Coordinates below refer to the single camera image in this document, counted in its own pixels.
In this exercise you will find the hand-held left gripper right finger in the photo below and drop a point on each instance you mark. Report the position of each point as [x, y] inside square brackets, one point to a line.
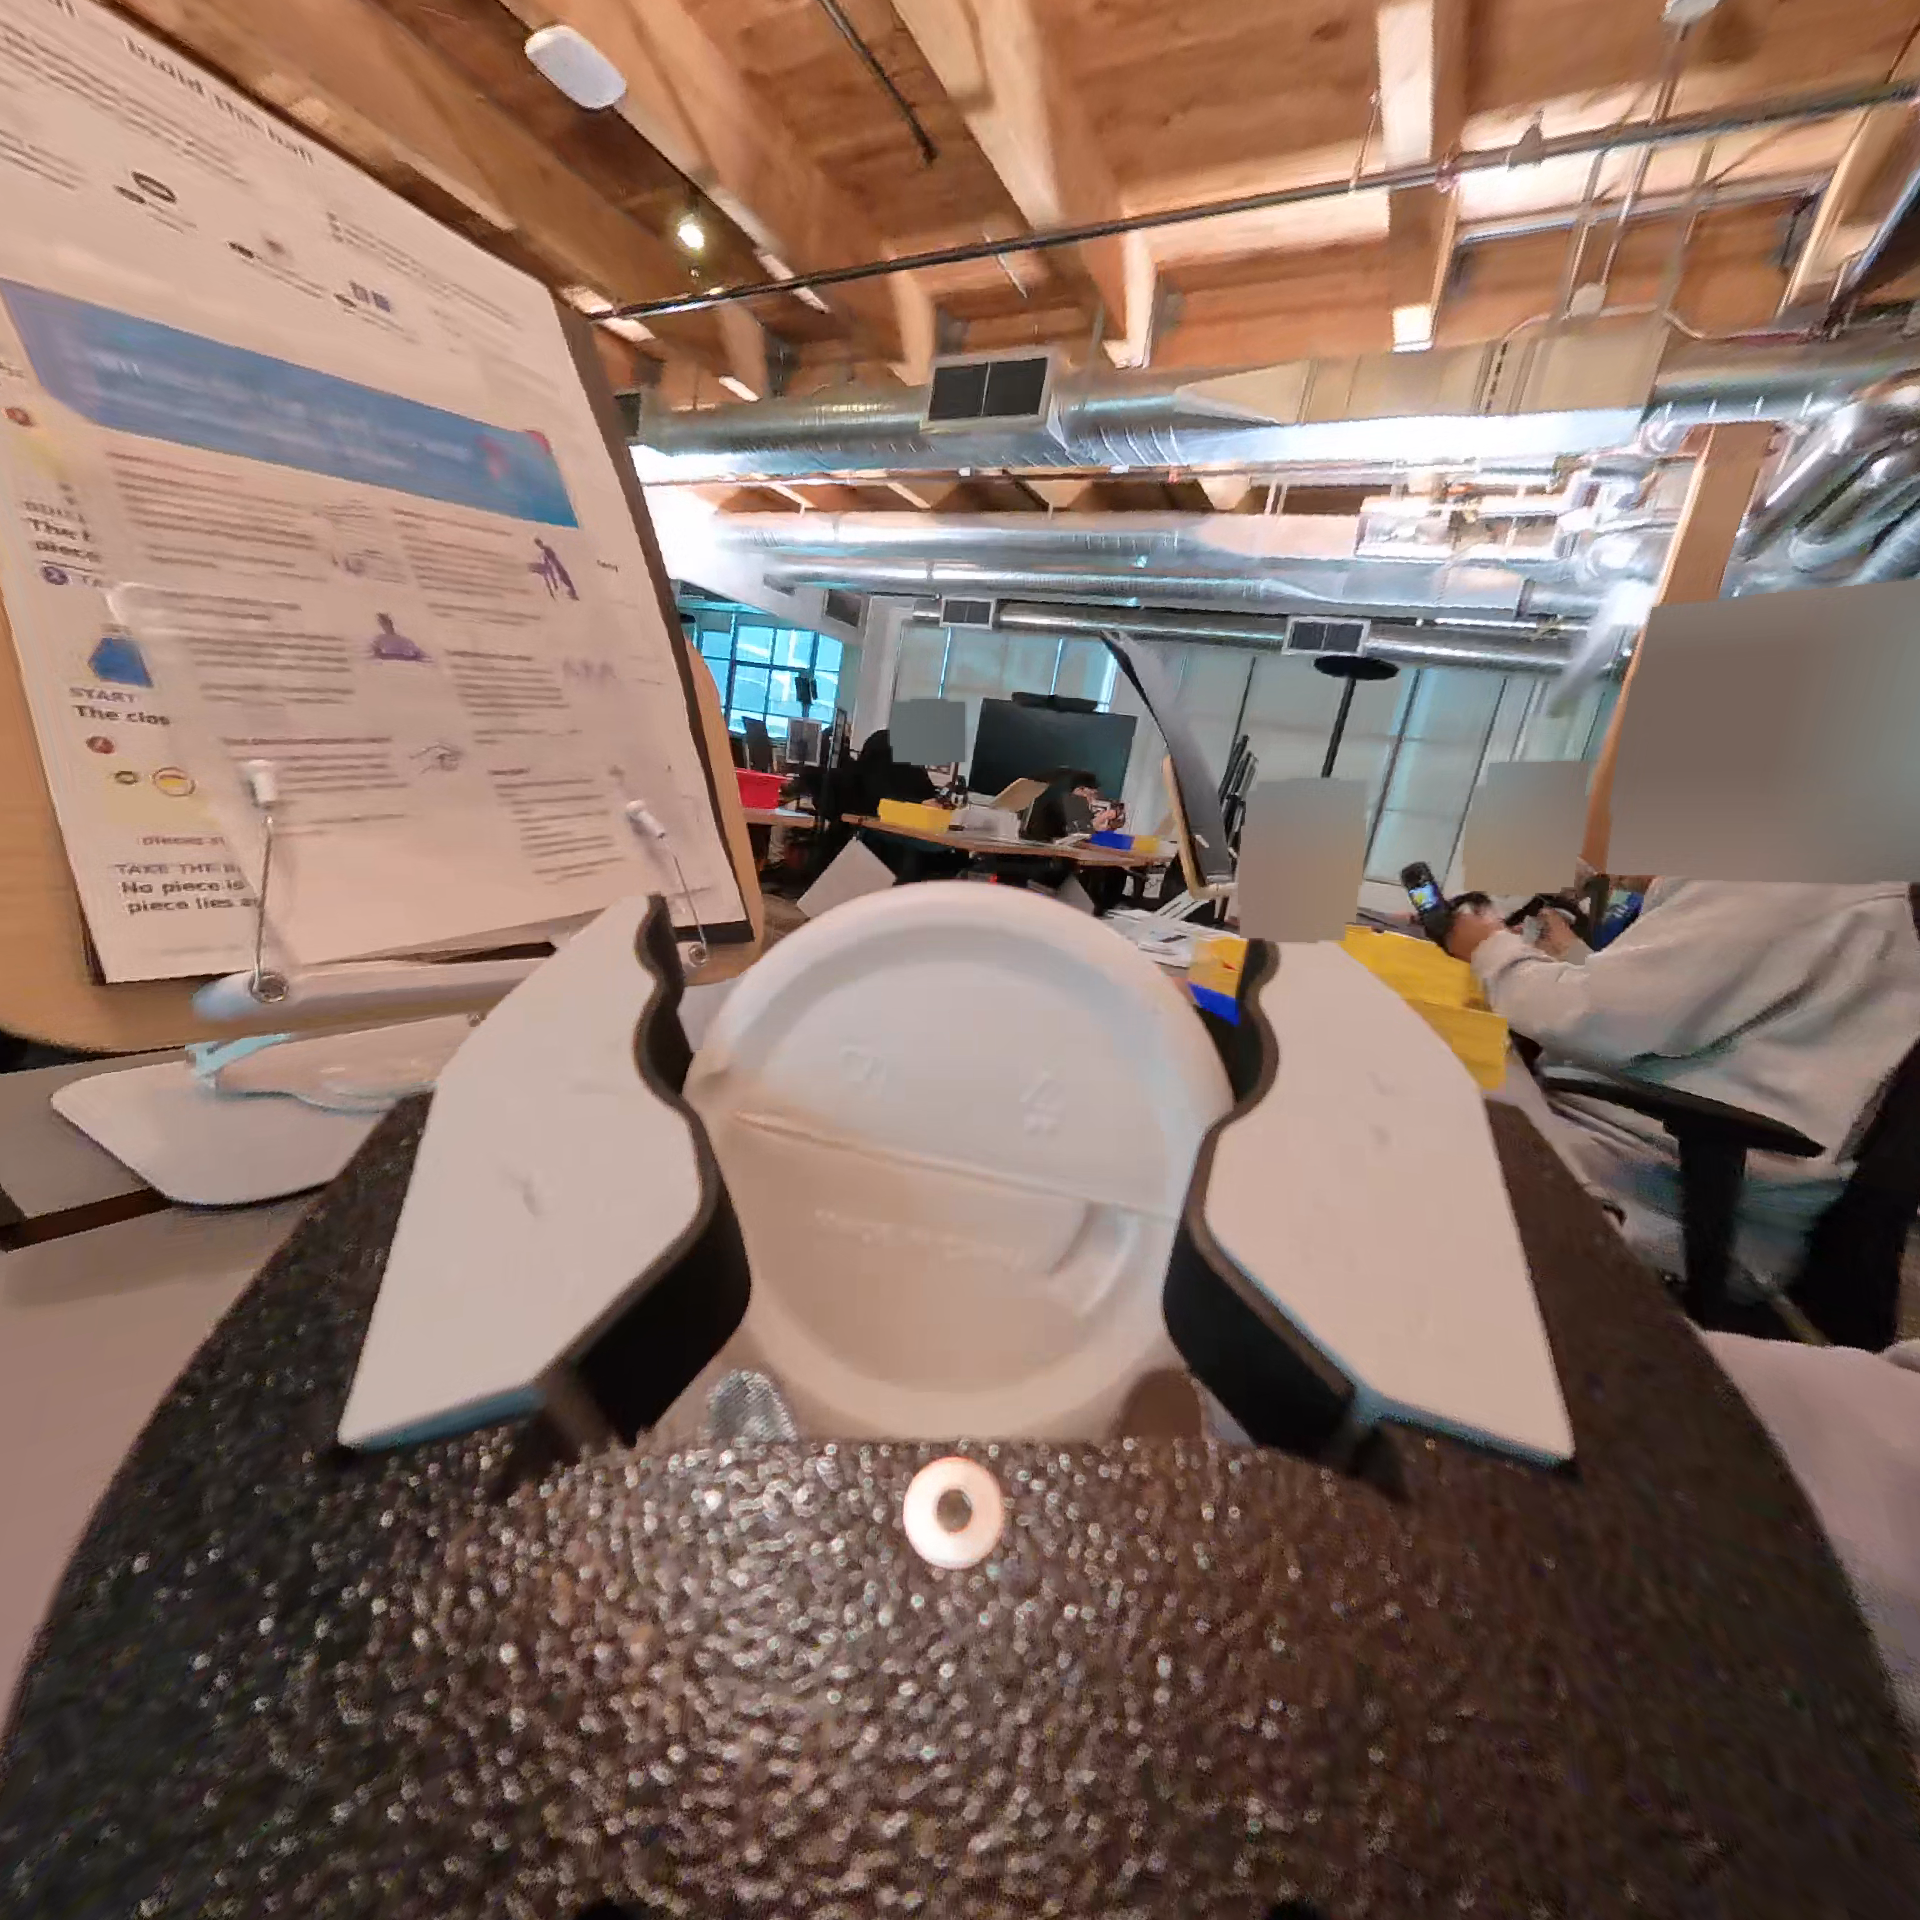
[1381, 1200]

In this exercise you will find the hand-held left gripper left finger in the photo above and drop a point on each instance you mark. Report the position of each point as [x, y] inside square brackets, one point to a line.
[525, 1200]

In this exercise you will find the white plastic bottle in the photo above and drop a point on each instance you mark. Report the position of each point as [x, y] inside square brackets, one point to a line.
[945, 1171]

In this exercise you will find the grey desk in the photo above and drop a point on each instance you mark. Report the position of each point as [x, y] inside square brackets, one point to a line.
[90, 1349]

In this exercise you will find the yellow plastic bin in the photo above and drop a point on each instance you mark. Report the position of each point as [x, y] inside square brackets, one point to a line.
[1425, 990]

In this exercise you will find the black hand-held device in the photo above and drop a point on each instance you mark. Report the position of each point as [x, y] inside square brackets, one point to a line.
[1418, 892]

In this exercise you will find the distant red bin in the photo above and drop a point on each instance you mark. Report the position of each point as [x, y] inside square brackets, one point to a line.
[758, 791]

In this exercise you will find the black floor lamp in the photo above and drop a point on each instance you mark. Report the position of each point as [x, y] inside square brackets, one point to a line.
[1359, 675]

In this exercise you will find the person's grey clothing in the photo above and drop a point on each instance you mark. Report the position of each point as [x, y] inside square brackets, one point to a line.
[1830, 1500]

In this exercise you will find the distant work table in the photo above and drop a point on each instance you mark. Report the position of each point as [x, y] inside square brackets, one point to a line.
[961, 848]

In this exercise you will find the distant yellow bin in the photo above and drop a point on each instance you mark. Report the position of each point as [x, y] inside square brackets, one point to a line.
[916, 814]

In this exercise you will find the black computer monitor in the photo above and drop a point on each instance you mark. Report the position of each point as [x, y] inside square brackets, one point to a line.
[1050, 750]

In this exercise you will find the wooden pillar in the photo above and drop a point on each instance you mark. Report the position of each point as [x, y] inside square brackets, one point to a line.
[1695, 600]

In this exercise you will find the white ceiling device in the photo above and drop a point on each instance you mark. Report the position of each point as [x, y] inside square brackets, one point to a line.
[575, 68]

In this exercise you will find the silver air duct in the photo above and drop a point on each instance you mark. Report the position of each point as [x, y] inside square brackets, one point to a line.
[1125, 540]
[1349, 406]

